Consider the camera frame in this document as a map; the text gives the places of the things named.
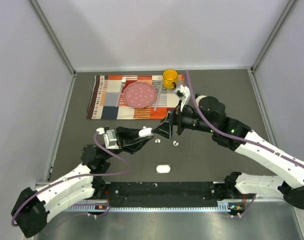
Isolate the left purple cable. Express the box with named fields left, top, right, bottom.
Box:
left=11, top=132, right=131, bottom=227

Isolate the colourful checked placemat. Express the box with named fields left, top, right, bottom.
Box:
left=87, top=75, right=179, bottom=120

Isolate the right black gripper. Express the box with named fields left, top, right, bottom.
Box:
left=152, top=99, right=215, bottom=141

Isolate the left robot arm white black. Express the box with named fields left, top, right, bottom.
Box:
left=11, top=127, right=154, bottom=238

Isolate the pink dotted plate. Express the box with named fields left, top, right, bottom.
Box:
left=123, top=81, right=157, bottom=109

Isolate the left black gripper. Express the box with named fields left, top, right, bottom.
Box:
left=102, top=126, right=154, bottom=161

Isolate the white oval charging case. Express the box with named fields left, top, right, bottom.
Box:
left=156, top=164, right=171, bottom=174

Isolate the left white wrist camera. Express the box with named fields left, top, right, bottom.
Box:
left=96, top=126, right=120, bottom=150

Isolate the yellow glass mug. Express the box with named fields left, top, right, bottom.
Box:
left=162, top=69, right=178, bottom=90

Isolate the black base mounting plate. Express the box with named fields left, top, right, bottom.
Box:
left=100, top=181, right=230, bottom=208

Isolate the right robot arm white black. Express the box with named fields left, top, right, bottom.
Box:
left=152, top=95, right=304, bottom=210

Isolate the grey knife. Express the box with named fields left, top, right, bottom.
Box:
left=154, top=81, right=163, bottom=112

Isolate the grey fork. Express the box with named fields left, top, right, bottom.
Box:
left=116, top=76, right=126, bottom=107

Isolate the white slotted cable duct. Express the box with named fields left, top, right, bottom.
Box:
left=65, top=202, right=231, bottom=213

